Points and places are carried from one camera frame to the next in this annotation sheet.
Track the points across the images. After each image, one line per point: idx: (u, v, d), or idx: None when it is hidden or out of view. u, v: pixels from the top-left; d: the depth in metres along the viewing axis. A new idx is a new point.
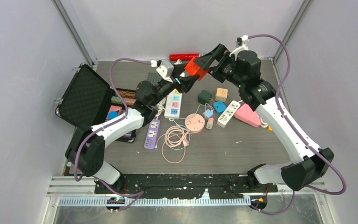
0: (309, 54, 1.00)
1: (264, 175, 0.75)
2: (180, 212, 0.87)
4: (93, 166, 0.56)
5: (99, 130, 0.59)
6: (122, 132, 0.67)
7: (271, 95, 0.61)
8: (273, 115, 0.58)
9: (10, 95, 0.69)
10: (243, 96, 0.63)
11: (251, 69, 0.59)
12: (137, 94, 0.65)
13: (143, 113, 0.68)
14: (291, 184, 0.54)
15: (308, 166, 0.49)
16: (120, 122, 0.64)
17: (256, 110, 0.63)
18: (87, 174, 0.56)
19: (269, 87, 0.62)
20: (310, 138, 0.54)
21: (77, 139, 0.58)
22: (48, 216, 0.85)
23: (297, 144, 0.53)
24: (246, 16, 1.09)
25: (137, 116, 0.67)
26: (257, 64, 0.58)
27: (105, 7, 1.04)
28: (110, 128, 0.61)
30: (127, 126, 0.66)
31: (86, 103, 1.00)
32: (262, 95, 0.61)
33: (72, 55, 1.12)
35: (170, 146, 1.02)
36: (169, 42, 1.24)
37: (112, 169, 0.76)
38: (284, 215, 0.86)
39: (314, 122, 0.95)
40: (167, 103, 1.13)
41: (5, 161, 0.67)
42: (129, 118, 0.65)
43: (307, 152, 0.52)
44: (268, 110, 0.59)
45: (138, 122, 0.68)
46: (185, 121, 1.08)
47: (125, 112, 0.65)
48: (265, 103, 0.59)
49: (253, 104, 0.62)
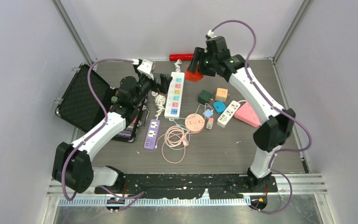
0: (309, 54, 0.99)
1: (259, 168, 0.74)
2: (180, 212, 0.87)
4: (83, 180, 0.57)
5: (81, 145, 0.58)
6: (108, 139, 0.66)
7: (242, 65, 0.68)
8: (244, 82, 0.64)
9: (10, 95, 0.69)
10: (217, 69, 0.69)
11: (217, 45, 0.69)
12: (120, 88, 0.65)
13: (122, 114, 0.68)
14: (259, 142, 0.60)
15: (275, 125, 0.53)
16: (102, 129, 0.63)
17: (229, 80, 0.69)
18: (78, 189, 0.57)
19: (240, 59, 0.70)
20: (275, 101, 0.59)
21: (58, 159, 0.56)
22: (48, 216, 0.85)
23: (264, 106, 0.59)
24: (246, 16, 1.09)
25: (117, 120, 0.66)
26: (222, 40, 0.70)
27: (105, 8, 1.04)
28: (92, 140, 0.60)
30: (111, 131, 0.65)
31: (86, 103, 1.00)
32: (232, 66, 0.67)
33: (72, 55, 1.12)
35: (170, 146, 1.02)
36: (169, 42, 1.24)
37: (109, 171, 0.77)
38: (284, 214, 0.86)
39: (313, 122, 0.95)
40: (167, 103, 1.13)
41: (5, 160, 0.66)
42: (110, 124, 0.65)
43: (272, 112, 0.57)
44: (238, 78, 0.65)
45: (120, 125, 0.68)
46: (185, 121, 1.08)
47: (104, 118, 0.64)
48: (235, 73, 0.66)
49: (227, 76, 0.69)
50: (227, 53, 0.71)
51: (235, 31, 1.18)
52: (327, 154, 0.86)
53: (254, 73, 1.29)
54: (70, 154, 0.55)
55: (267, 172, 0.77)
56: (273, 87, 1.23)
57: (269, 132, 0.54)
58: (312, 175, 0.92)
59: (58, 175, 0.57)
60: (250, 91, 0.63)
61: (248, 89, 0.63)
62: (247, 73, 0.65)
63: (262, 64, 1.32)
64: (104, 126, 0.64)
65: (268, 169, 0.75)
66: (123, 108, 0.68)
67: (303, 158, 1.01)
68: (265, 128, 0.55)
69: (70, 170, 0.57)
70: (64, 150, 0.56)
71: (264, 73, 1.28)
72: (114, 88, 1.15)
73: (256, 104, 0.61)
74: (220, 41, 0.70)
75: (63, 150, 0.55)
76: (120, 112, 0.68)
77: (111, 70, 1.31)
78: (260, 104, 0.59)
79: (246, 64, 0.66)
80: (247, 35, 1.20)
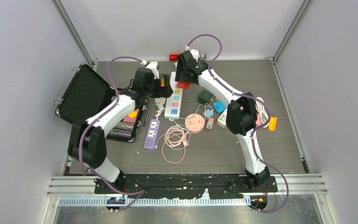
0: (309, 54, 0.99)
1: (250, 160, 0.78)
2: (180, 212, 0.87)
4: (98, 156, 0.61)
5: (96, 122, 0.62)
6: (119, 119, 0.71)
7: (205, 68, 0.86)
8: (208, 80, 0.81)
9: (10, 95, 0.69)
10: (188, 74, 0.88)
11: (185, 57, 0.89)
12: (139, 71, 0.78)
13: (133, 96, 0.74)
14: (231, 127, 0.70)
15: (236, 106, 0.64)
16: (114, 109, 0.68)
17: (199, 82, 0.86)
18: (93, 164, 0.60)
19: (204, 64, 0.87)
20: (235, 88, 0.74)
21: (75, 135, 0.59)
22: (48, 216, 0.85)
23: (226, 94, 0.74)
24: (246, 16, 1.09)
25: (127, 101, 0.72)
26: (188, 53, 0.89)
27: (105, 7, 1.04)
28: (105, 118, 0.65)
30: (122, 111, 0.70)
31: (86, 103, 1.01)
32: (199, 69, 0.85)
33: (72, 55, 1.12)
35: (170, 146, 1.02)
36: (169, 42, 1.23)
37: (113, 165, 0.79)
38: (284, 214, 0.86)
39: (314, 122, 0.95)
40: (167, 103, 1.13)
41: (4, 161, 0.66)
42: (121, 104, 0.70)
43: (233, 97, 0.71)
44: (203, 78, 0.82)
45: (130, 106, 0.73)
46: (185, 121, 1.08)
47: (116, 99, 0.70)
48: (200, 74, 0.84)
49: (196, 79, 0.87)
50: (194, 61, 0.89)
51: (209, 44, 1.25)
52: (328, 154, 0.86)
53: (254, 73, 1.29)
54: (86, 129, 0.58)
55: (261, 166, 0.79)
56: (273, 87, 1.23)
57: (233, 113, 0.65)
58: (312, 175, 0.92)
59: (73, 151, 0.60)
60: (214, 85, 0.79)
61: (212, 84, 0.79)
62: (209, 73, 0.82)
63: (262, 64, 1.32)
64: (116, 106, 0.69)
65: (258, 161, 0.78)
66: (133, 91, 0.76)
67: (303, 158, 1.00)
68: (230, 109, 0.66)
69: (85, 146, 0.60)
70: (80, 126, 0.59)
71: (264, 73, 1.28)
72: (114, 88, 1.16)
73: (221, 94, 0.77)
74: (187, 54, 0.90)
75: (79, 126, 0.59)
76: (131, 94, 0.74)
77: (111, 70, 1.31)
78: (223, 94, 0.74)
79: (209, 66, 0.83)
80: (217, 48, 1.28)
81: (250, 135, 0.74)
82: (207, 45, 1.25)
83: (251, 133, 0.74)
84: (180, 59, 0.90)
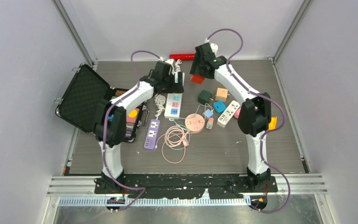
0: (309, 54, 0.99)
1: (254, 161, 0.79)
2: (180, 212, 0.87)
4: (118, 134, 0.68)
5: (119, 102, 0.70)
6: (138, 102, 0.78)
7: (224, 63, 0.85)
8: (225, 74, 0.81)
9: (10, 95, 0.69)
10: (204, 67, 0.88)
11: (203, 49, 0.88)
12: (159, 62, 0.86)
13: (152, 84, 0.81)
14: (243, 126, 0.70)
15: (251, 105, 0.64)
16: (134, 93, 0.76)
17: (215, 76, 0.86)
18: (114, 141, 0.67)
19: (223, 59, 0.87)
20: (251, 87, 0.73)
21: (99, 113, 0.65)
22: (48, 216, 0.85)
23: (242, 91, 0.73)
24: (246, 16, 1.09)
25: (147, 88, 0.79)
26: (207, 45, 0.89)
27: (105, 7, 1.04)
28: (127, 100, 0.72)
30: (141, 96, 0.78)
31: (86, 103, 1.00)
32: (217, 63, 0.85)
33: (72, 55, 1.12)
35: (170, 146, 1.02)
36: (169, 42, 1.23)
37: (120, 160, 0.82)
38: (284, 214, 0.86)
39: (314, 122, 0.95)
40: (167, 102, 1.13)
41: (4, 161, 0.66)
42: (141, 89, 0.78)
43: (248, 95, 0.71)
44: (221, 72, 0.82)
45: (148, 93, 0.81)
46: (185, 121, 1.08)
47: (137, 84, 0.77)
48: (218, 68, 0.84)
49: (212, 73, 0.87)
50: (213, 55, 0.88)
51: (227, 41, 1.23)
52: (328, 155, 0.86)
53: (254, 73, 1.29)
54: (110, 108, 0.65)
55: (264, 167, 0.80)
56: (273, 87, 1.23)
57: (247, 112, 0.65)
58: (312, 175, 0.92)
59: (96, 129, 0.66)
60: (230, 81, 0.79)
61: (229, 80, 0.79)
62: (227, 67, 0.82)
63: (262, 64, 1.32)
64: (136, 91, 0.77)
65: (262, 163, 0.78)
66: (152, 79, 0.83)
67: (303, 158, 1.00)
68: (244, 109, 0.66)
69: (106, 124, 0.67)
70: (104, 105, 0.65)
71: (263, 73, 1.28)
72: (114, 88, 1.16)
73: (236, 91, 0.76)
74: (206, 46, 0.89)
75: (103, 106, 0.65)
76: (149, 82, 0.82)
77: (111, 70, 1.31)
78: (239, 90, 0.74)
79: (228, 61, 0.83)
80: (238, 45, 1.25)
81: (259, 137, 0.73)
82: (224, 41, 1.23)
83: (261, 135, 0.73)
84: (198, 51, 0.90)
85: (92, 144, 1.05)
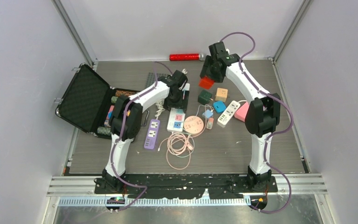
0: (309, 54, 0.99)
1: (256, 161, 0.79)
2: (180, 212, 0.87)
4: (133, 129, 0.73)
5: (137, 99, 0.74)
6: (154, 101, 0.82)
7: (237, 61, 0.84)
8: (236, 72, 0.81)
9: (10, 96, 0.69)
10: (216, 65, 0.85)
11: (217, 48, 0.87)
12: (177, 71, 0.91)
13: (168, 84, 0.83)
14: (250, 125, 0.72)
15: (259, 104, 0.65)
16: (152, 91, 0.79)
17: (226, 74, 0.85)
18: (129, 135, 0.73)
19: (235, 57, 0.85)
20: (262, 87, 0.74)
21: (118, 108, 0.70)
22: (48, 215, 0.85)
23: (252, 91, 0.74)
24: (246, 16, 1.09)
25: (163, 87, 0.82)
26: (221, 44, 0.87)
27: (105, 7, 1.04)
28: (144, 98, 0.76)
30: (158, 94, 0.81)
31: (86, 103, 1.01)
32: (229, 61, 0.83)
33: (72, 55, 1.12)
35: (176, 154, 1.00)
36: (169, 42, 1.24)
37: (125, 158, 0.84)
38: (283, 214, 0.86)
39: (314, 122, 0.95)
40: (169, 115, 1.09)
41: (4, 161, 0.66)
42: (158, 89, 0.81)
43: (258, 95, 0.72)
44: (232, 69, 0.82)
45: (165, 92, 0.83)
46: (185, 125, 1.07)
47: (155, 83, 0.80)
48: (230, 66, 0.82)
49: (224, 70, 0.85)
50: (226, 53, 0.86)
51: (239, 42, 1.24)
52: (328, 154, 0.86)
53: (253, 73, 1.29)
54: (127, 105, 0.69)
55: (266, 168, 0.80)
56: (273, 87, 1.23)
57: (255, 112, 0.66)
58: (312, 175, 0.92)
59: (113, 121, 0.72)
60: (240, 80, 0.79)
61: (239, 78, 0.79)
62: (239, 66, 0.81)
63: (262, 64, 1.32)
64: (153, 90, 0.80)
65: (264, 163, 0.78)
66: (169, 80, 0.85)
67: (303, 158, 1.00)
68: (253, 108, 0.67)
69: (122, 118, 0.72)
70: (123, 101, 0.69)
71: (263, 73, 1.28)
72: (114, 88, 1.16)
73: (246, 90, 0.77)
74: (219, 45, 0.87)
75: (122, 101, 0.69)
76: (167, 82, 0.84)
77: (112, 70, 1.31)
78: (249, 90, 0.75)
79: (241, 60, 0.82)
80: (247, 45, 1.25)
81: (265, 138, 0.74)
82: (234, 41, 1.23)
83: (267, 136, 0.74)
84: (211, 50, 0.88)
85: (92, 144, 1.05)
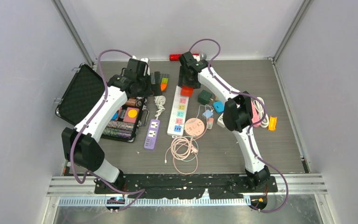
0: (309, 54, 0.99)
1: (248, 158, 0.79)
2: (180, 212, 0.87)
4: (94, 159, 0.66)
5: (86, 127, 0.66)
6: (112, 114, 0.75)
7: (206, 66, 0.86)
8: (207, 77, 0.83)
9: (10, 96, 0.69)
10: (188, 73, 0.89)
11: (186, 58, 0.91)
12: (129, 64, 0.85)
13: (120, 87, 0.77)
14: (229, 123, 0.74)
15: (233, 104, 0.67)
16: (104, 107, 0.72)
17: (198, 80, 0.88)
18: (92, 167, 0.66)
19: (204, 62, 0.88)
20: (232, 87, 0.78)
21: (66, 143, 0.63)
22: (48, 216, 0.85)
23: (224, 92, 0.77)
24: (246, 16, 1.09)
25: (116, 95, 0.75)
26: (189, 54, 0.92)
27: (105, 8, 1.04)
28: (94, 122, 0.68)
30: (113, 107, 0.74)
31: (87, 103, 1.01)
32: (199, 67, 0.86)
33: (72, 55, 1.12)
35: (181, 159, 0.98)
36: (169, 42, 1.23)
37: (112, 166, 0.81)
38: (283, 214, 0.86)
39: (314, 122, 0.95)
40: (170, 120, 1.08)
41: (5, 161, 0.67)
42: (110, 101, 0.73)
43: (230, 95, 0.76)
44: (203, 75, 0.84)
45: (120, 99, 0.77)
46: (186, 129, 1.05)
47: (104, 96, 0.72)
48: (200, 71, 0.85)
49: (196, 76, 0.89)
50: (195, 61, 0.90)
51: (239, 42, 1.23)
52: (328, 155, 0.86)
53: (253, 73, 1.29)
54: (75, 137, 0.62)
55: (260, 164, 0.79)
56: (273, 87, 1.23)
57: (231, 111, 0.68)
58: (312, 175, 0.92)
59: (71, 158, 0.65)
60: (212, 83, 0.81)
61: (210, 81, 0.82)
62: (209, 70, 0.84)
63: (262, 64, 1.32)
64: (105, 103, 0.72)
65: (256, 159, 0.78)
66: (121, 80, 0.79)
67: (303, 158, 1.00)
68: (227, 108, 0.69)
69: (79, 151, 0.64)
70: (69, 134, 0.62)
71: (263, 73, 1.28)
72: None
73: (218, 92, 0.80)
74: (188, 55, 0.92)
75: (68, 135, 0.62)
76: (119, 86, 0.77)
77: (112, 70, 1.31)
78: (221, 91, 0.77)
79: (209, 64, 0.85)
80: (247, 45, 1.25)
81: (246, 132, 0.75)
82: (233, 41, 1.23)
83: (248, 129, 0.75)
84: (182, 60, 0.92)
85: None
